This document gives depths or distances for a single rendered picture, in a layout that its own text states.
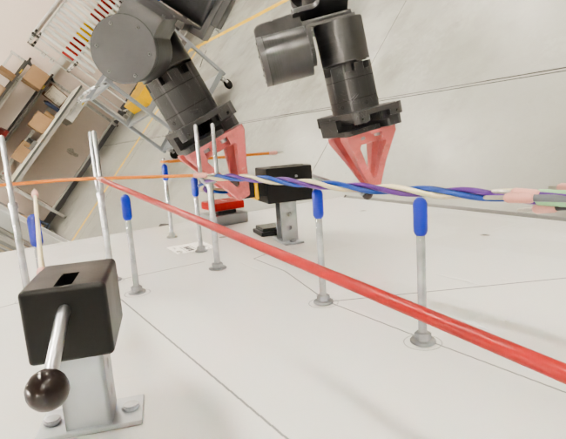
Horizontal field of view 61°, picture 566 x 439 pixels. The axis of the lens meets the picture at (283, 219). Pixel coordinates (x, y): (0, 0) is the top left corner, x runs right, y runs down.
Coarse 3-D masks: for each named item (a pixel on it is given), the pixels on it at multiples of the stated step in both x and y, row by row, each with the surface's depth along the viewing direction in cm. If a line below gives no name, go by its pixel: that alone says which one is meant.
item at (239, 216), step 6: (240, 210) 74; (204, 216) 73; (216, 216) 70; (222, 216) 71; (228, 216) 71; (234, 216) 72; (240, 216) 72; (246, 216) 73; (222, 222) 71; (228, 222) 71; (234, 222) 72; (240, 222) 72
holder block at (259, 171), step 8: (256, 168) 57; (264, 168) 55; (272, 168) 54; (280, 168) 54; (288, 168) 55; (296, 168) 55; (304, 168) 55; (272, 176) 54; (280, 176) 54; (288, 176) 55; (304, 176) 55; (272, 192) 54; (280, 192) 55; (288, 192) 55; (296, 192) 55; (304, 192) 56; (264, 200) 56; (272, 200) 54; (280, 200) 55; (288, 200) 55; (296, 200) 56
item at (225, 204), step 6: (228, 198) 76; (204, 204) 73; (216, 204) 70; (222, 204) 71; (228, 204) 71; (234, 204) 72; (240, 204) 72; (216, 210) 70; (222, 210) 71; (228, 210) 73; (234, 210) 73
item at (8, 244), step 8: (0, 208) 123; (8, 208) 126; (0, 216) 95; (8, 216) 96; (0, 224) 96; (8, 224) 96; (24, 224) 98; (0, 232) 128; (24, 232) 98; (48, 232) 130; (0, 240) 128; (8, 240) 130; (48, 240) 101; (56, 240) 101; (64, 240) 132; (0, 248) 92; (8, 248) 93; (16, 248) 95
